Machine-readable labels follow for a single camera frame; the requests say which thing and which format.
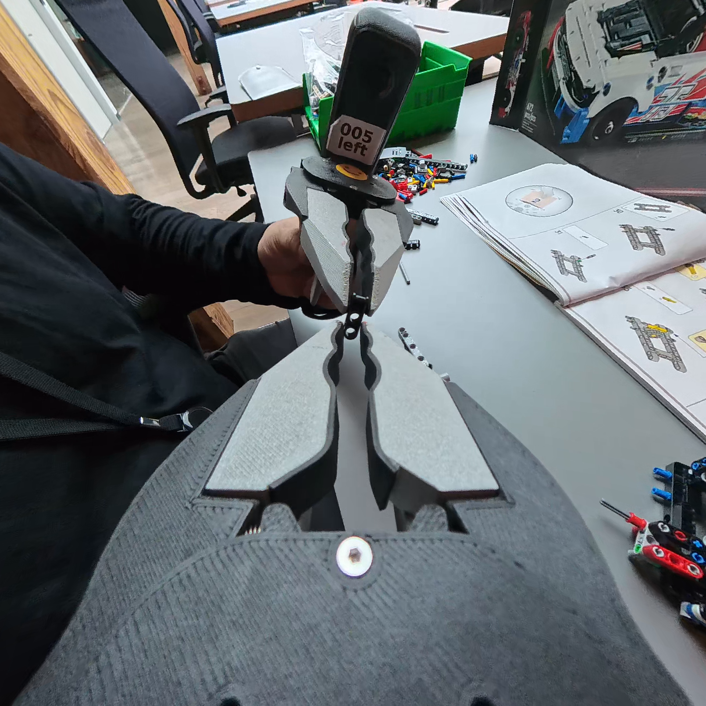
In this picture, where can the person's left hand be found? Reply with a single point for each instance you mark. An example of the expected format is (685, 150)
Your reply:
(284, 259)

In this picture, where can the lego instruction booklet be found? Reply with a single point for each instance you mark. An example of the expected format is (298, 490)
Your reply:
(579, 237)

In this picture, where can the grey lego axle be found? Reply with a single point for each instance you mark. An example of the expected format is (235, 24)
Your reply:
(405, 273)

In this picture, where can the black office chair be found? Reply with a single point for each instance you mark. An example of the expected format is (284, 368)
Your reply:
(143, 82)

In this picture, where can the person's dark clothing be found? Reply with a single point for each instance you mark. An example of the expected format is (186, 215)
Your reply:
(66, 496)

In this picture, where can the wooden cabinet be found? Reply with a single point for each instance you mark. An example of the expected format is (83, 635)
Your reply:
(49, 121)

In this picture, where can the grey lego frame assembly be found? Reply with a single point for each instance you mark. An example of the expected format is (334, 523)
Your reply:
(413, 345)

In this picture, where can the black box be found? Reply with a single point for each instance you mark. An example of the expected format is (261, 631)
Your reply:
(606, 71)

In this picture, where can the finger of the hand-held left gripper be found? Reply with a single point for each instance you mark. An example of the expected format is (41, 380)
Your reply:
(325, 237)
(386, 242)

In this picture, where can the clear plastic bags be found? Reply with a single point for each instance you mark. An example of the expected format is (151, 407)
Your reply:
(322, 66)

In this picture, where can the green plastic bin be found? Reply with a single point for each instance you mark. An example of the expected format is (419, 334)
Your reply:
(435, 94)

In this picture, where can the small black lego connector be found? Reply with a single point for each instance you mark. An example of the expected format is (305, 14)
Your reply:
(354, 320)

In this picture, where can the grey wood-edged side table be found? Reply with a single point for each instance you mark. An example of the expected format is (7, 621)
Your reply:
(276, 49)

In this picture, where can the partly built lego model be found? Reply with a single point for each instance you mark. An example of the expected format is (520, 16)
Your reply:
(678, 529)

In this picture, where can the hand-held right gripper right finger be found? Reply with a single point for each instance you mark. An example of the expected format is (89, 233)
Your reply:
(424, 435)

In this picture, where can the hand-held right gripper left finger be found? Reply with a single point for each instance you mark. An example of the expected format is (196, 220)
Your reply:
(276, 435)

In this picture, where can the pile of loose lego pieces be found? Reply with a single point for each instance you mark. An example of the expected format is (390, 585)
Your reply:
(419, 171)

